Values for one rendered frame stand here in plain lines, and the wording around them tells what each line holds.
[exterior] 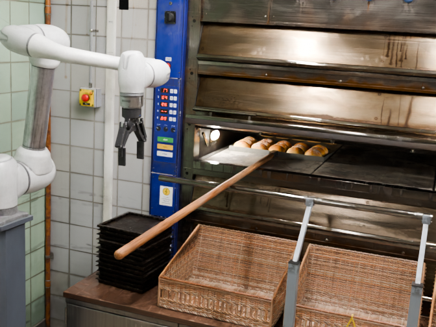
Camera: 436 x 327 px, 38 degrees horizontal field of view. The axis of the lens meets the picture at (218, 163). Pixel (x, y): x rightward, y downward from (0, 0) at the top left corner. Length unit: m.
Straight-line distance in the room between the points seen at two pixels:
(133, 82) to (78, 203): 1.43
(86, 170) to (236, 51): 1.10
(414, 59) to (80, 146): 1.82
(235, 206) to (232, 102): 0.53
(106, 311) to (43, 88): 1.08
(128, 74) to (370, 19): 1.20
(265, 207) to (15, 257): 1.22
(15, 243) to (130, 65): 1.00
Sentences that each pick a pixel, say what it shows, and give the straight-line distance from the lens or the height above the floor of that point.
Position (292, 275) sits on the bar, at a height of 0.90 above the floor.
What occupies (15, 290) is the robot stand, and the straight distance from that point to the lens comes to 2.96.
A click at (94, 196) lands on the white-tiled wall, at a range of 3.59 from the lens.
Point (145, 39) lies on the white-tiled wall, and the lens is 3.32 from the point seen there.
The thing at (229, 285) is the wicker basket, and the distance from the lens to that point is 3.24.
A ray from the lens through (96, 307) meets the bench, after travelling 3.11.
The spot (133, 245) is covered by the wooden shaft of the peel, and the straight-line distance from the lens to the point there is 1.96.
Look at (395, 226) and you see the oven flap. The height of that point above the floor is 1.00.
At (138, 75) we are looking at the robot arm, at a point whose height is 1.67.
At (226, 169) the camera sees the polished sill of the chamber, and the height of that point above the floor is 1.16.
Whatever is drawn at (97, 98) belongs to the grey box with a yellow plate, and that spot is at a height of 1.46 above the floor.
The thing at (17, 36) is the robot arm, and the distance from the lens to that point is 2.68.
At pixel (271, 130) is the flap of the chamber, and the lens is 2.95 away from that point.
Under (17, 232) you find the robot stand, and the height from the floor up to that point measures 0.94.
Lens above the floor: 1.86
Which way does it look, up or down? 12 degrees down
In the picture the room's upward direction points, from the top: 3 degrees clockwise
